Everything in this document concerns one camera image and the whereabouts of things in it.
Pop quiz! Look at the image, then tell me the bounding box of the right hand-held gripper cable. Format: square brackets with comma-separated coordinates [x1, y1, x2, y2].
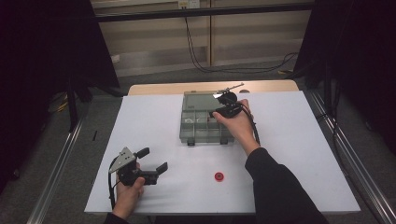
[239, 104, 261, 146]

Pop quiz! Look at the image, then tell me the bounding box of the person's right hand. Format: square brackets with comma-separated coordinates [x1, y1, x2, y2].
[212, 98, 261, 157]

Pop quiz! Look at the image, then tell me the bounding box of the wooden table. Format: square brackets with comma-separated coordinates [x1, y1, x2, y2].
[128, 79, 300, 96]

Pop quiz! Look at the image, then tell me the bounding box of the metal floor rail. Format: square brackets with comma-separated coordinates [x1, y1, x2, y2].
[27, 119, 83, 224]
[306, 90, 396, 224]

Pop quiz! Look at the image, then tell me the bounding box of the white power socket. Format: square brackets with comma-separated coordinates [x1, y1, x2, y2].
[177, 0, 201, 9]

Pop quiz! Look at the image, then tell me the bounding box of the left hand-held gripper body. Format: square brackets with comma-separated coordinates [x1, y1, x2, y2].
[108, 147, 160, 187]

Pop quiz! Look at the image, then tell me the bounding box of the person's left hand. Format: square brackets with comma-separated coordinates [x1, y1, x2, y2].
[112, 162, 147, 220]

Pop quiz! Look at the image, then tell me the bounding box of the black stand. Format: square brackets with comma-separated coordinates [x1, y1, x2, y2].
[66, 74, 94, 133]

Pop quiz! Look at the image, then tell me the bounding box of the clear grey compartment box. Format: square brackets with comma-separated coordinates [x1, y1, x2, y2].
[178, 90, 235, 147]

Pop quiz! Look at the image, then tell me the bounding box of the black curtain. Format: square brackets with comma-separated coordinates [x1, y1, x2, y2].
[0, 0, 120, 194]
[293, 0, 396, 157]

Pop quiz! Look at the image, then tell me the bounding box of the white table sheet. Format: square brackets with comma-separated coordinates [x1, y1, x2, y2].
[83, 91, 361, 216]

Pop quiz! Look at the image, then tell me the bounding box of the black wall cable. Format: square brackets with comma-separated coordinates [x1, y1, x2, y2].
[184, 15, 299, 75]

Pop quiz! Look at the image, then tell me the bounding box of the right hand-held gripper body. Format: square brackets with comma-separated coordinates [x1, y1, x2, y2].
[214, 82, 246, 119]

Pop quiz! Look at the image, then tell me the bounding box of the black horizontal bar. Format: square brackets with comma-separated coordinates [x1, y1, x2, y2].
[94, 3, 316, 22]

